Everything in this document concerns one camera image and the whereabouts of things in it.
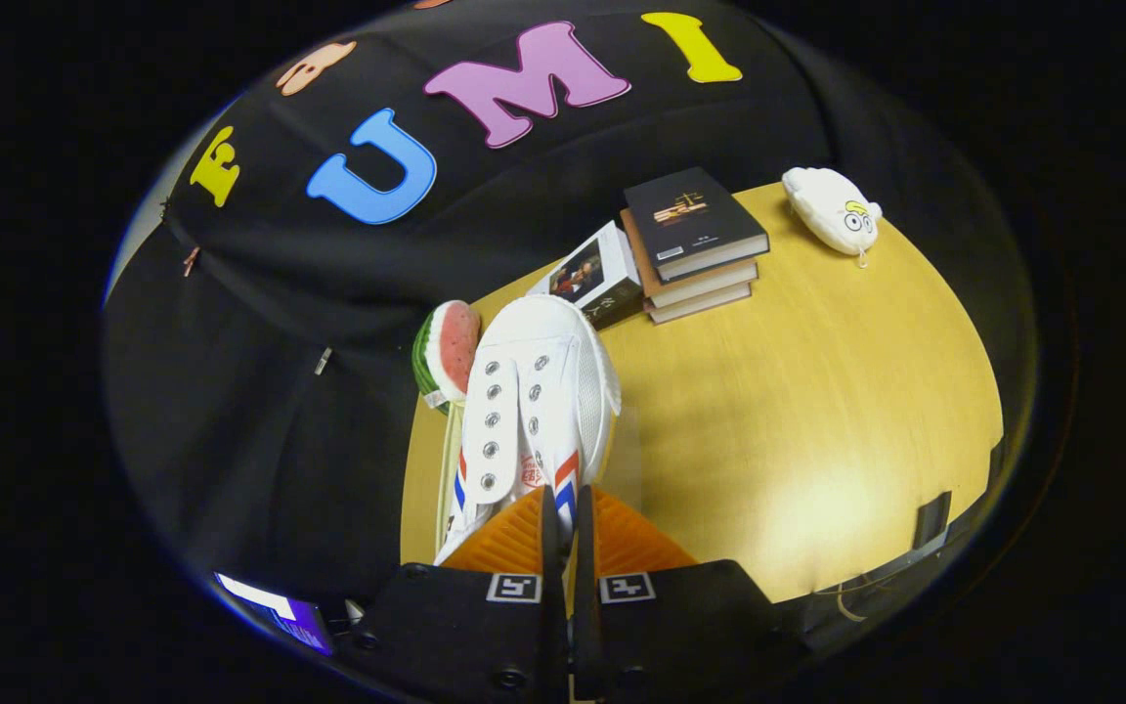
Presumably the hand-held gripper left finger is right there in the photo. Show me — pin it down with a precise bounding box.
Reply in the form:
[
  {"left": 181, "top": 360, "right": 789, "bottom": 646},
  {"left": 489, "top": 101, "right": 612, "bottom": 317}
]
[{"left": 351, "top": 485, "right": 572, "bottom": 704}]

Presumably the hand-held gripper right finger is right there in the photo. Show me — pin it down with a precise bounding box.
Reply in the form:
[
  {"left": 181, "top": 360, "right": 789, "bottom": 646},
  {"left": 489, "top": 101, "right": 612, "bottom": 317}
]
[{"left": 571, "top": 485, "right": 810, "bottom": 704}]

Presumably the cream fabric storage box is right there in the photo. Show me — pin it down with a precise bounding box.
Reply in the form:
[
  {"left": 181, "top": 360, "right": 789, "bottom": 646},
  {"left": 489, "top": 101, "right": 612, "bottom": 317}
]
[{"left": 434, "top": 401, "right": 466, "bottom": 558}]

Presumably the white striped canvas shoe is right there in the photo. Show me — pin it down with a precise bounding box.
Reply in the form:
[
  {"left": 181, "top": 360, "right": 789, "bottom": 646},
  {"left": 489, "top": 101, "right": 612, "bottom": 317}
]
[{"left": 434, "top": 294, "right": 622, "bottom": 568}]

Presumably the lit display screen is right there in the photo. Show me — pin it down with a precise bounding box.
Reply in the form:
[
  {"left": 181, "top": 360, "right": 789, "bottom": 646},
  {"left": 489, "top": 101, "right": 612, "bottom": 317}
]
[{"left": 214, "top": 572, "right": 334, "bottom": 656}]

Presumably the watermelon slice toy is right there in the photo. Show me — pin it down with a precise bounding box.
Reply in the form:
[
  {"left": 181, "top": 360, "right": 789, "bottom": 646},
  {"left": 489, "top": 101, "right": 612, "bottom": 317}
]
[{"left": 411, "top": 300, "right": 482, "bottom": 412}]

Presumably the thin tan book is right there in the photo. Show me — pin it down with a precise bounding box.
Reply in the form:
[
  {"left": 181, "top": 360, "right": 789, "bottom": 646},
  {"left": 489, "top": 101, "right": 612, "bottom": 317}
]
[{"left": 643, "top": 282, "right": 753, "bottom": 326}]

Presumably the white portrait cover book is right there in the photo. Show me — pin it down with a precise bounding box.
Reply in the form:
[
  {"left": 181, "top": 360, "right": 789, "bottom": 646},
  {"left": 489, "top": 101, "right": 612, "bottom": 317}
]
[{"left": 527, "top": 221, "right": 644, "bottom": 331}]

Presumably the black backdrop cloth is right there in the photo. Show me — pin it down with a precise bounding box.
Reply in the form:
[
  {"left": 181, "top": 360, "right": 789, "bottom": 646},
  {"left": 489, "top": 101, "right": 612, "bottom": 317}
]
[{"left": 104, "top": 0, "right": 1033, "bottom": 627}]

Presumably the brown cover book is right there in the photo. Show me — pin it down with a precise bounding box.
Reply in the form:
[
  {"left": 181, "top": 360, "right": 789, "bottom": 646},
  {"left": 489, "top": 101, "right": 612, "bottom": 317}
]
[{"left": 620, "top": 208, "right": 759, "bottom": 309}]

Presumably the black cover book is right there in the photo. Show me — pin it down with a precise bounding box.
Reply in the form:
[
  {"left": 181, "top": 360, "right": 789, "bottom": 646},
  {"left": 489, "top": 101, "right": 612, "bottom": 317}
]
[{"left": 624, "top": 166, "right": 771, "bottom": 283}]

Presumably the white cartoon plush pouch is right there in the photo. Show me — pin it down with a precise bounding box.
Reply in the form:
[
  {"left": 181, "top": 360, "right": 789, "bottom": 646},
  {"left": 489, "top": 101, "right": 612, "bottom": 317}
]
[{"left": 782, "top": 166, "right": 884, "bottom": 267}]

